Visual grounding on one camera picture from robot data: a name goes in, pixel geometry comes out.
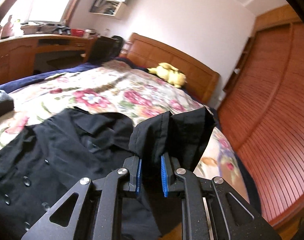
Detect black trench coat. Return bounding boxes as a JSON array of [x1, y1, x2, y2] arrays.
[[0, 107, 215, 239]]

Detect wooden louvered wardrobe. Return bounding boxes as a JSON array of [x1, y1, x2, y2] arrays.
[[218, 4, 304, 233]]

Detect wooden bed headboard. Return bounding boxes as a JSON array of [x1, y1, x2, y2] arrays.
[[119, 33, 220, 105]]

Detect floral bed blanket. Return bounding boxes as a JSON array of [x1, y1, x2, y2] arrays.
[[0, 60, 250, 203]]

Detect yellow plush toy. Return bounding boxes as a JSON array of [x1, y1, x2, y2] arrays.
[[148, 62, 186, 88]]

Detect dark grey folded garment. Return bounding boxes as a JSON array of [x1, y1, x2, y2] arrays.
[[0, 89, 14, 117]]

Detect navy bed sheet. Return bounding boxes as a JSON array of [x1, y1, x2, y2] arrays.
[[0, 57, 148, 93]]

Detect wooden desk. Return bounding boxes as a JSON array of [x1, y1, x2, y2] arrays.
[[0, 34, 96, 85]]

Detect red basket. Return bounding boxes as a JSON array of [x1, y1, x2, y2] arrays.
[[71, 29, 85, 37]]

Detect white wall shelf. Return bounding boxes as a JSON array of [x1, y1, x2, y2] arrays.
[[88, 0, 140, 20]]

